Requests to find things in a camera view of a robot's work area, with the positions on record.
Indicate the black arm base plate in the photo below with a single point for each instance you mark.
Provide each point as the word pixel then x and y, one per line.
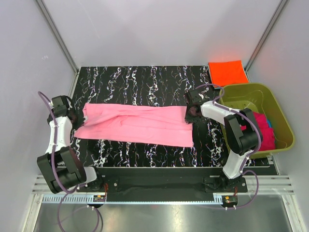
pixel 159 196

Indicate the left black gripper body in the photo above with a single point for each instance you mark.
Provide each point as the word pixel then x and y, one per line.
pixel 75 122

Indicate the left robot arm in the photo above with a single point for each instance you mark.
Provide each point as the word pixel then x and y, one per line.
pixel 60 166

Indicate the folded orange t shirt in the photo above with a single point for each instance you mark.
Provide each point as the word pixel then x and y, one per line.
pixel 227 73

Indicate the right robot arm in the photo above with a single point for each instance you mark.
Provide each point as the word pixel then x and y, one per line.
pixel 243 135

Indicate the aluminium frame rail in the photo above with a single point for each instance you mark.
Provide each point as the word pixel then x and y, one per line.
pixel 264 184

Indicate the black marbled table mat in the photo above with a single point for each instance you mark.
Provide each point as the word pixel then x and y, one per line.
pixel 150 86

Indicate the blue t shirt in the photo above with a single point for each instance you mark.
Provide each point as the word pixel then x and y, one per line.
pixel 269 123

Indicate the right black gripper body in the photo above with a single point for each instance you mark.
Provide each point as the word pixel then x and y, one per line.
pixel 189 115

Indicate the magenta t shirt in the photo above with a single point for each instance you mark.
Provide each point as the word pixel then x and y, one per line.
pixel 268 142

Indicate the light pink t shirt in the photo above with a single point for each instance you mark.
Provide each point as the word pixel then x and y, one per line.
pixel 136 124

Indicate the olive green plastic bin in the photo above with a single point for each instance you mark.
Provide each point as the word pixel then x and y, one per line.
pixel 259 98

